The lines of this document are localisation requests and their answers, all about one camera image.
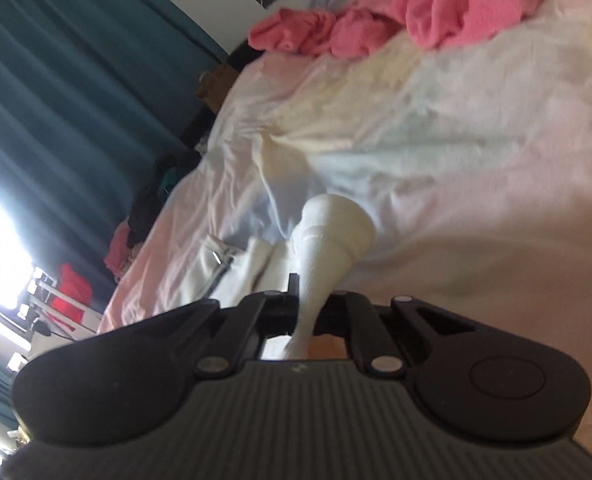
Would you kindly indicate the brown paper bag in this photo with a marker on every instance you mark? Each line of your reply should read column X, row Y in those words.
column 215, row 86

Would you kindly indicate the teal curtain right of window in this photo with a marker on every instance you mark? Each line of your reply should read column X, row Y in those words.
column 92, row 93

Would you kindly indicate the cream white zip jacket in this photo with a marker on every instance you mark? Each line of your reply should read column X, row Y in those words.
column 333, row 234

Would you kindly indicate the pastel tie-dye bed duvet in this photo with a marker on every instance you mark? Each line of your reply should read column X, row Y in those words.
column 475, row 165

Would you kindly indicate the red bag on stand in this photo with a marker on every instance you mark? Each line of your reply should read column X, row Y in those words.
column 73, row 285

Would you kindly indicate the pile of clothes beside bed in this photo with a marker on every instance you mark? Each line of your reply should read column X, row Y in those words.
column 167, row 172

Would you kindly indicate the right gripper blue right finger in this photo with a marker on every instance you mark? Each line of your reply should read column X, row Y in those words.
column 353, row 317

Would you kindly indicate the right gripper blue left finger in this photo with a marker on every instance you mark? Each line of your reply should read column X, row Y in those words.
column 237, row 334

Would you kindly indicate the pink blanket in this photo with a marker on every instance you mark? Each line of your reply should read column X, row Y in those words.
column 363, row 26

